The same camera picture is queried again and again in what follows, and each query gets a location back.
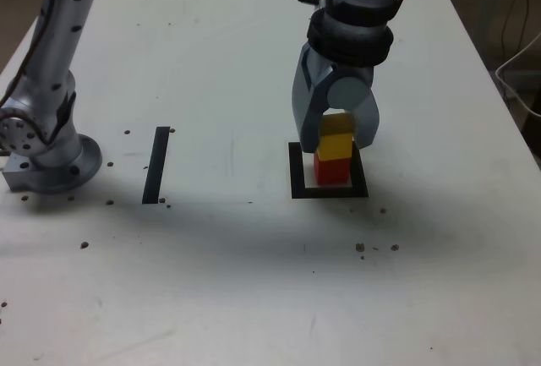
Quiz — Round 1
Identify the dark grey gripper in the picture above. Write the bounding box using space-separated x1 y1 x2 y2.
291 44 380 153

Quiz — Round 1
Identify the black tape strip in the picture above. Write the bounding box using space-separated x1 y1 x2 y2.
141 126 170 205

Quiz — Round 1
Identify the red cube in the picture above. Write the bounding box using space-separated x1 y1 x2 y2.
313 152 352 188

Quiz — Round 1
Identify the yellow cube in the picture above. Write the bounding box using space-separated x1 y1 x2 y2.
316 112 355 161

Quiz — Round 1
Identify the black tape square outline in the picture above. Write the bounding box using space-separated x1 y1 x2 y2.
287 140 369 200

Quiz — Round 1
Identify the white background cable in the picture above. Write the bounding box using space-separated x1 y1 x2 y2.
494 30 541 118

